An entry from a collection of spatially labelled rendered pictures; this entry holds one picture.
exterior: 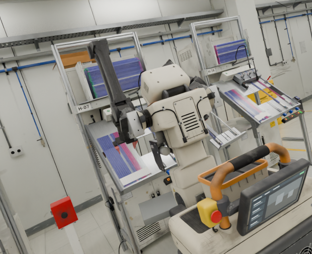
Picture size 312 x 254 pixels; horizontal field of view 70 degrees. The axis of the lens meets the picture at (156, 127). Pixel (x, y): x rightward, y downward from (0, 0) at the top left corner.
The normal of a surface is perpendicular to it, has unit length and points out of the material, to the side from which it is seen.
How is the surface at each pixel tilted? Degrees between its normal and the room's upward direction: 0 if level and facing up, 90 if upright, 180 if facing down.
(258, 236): 90
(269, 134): 90
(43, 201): 90
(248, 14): 90
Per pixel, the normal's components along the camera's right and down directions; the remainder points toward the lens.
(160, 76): 0.07, -0.62
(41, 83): 0.45, -0.02
